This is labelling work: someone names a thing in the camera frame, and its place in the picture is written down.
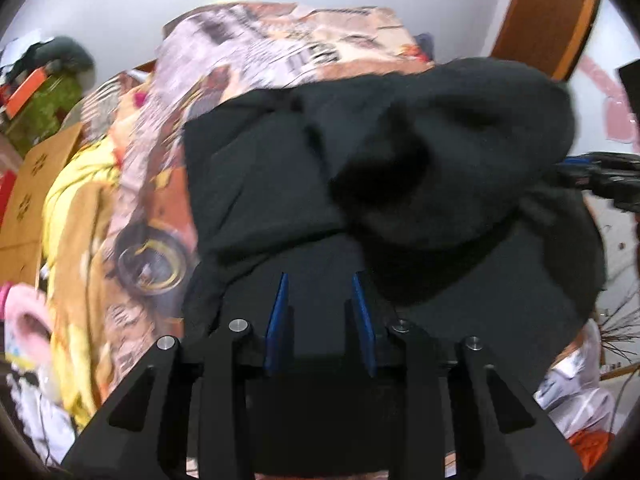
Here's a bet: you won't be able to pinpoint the orange box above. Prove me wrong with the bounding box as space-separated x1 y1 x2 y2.
9 67 52 117

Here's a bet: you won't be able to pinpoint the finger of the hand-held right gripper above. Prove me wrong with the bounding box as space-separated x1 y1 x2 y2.
554 152 640 181
555 170 640 213

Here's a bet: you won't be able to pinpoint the wooden folding table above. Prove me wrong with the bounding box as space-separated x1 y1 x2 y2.
0 122 84 292

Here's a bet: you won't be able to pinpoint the white crumpled plastic bag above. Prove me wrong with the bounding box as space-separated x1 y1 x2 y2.
534 320 617 437

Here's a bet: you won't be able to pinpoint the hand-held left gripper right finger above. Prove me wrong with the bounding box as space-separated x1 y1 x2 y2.
349 272 587 480

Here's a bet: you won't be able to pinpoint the brown wooden door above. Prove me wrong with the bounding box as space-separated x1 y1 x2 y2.
490 0 602 82

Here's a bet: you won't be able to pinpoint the dark grey jacket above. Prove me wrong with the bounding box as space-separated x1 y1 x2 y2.
44 35 97 77

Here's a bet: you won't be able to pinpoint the red box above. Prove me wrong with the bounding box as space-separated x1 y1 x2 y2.
0 170 17 222

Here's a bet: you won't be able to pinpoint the black zip hoodie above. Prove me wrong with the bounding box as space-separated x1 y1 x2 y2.
182 57 608 478

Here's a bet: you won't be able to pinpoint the dried brown branches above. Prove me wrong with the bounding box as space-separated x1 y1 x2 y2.
594 305 640 363

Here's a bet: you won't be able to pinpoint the purple cloth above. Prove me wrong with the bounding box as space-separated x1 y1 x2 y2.
414 32 437 62

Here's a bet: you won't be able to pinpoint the yellow cloth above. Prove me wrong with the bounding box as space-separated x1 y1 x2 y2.
42 140 122 432

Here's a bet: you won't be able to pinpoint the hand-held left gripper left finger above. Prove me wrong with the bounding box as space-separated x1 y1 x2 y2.
59 272 295 480

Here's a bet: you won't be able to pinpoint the pink plush toy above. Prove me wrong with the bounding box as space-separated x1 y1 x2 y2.
0 284 57 363

